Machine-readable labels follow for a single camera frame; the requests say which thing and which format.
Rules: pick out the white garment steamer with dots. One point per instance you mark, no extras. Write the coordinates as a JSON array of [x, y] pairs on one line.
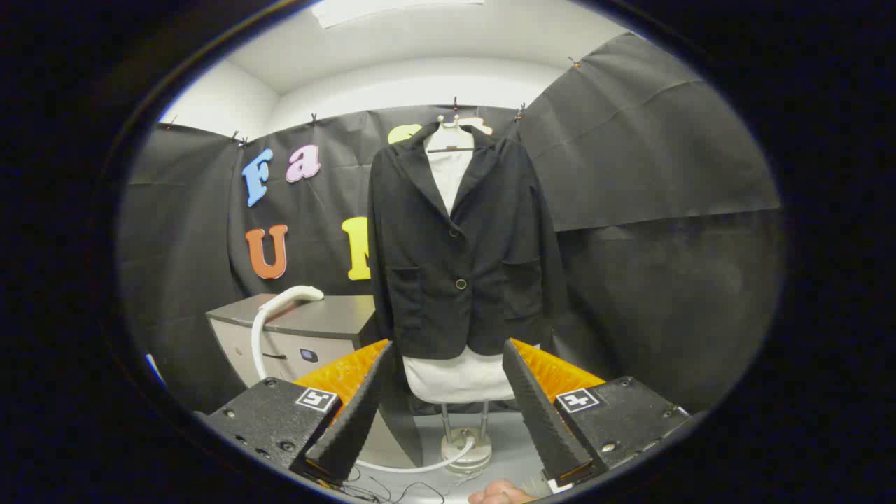
[[297, 295]]

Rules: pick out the white mannequin torso on stand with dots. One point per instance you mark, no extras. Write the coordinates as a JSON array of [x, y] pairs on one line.
[[455, 378]]

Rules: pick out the grey cabinet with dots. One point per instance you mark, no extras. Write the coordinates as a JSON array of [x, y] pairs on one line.
[[315, 318]]

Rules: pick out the black suit jacket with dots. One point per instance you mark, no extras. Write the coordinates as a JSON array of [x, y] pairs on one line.
[[420, 280]]

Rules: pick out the black backdrop cloth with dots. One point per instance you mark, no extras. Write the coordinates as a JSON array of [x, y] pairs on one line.
[[630, 175]]

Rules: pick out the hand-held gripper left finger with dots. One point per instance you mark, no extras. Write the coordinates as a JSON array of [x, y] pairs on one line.
[[350, 434]]

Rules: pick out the ceiling light panel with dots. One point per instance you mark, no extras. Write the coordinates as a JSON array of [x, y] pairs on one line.
[[392, 8]]

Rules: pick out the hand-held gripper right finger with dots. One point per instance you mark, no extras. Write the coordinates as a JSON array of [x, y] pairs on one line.
[[542, 427]]

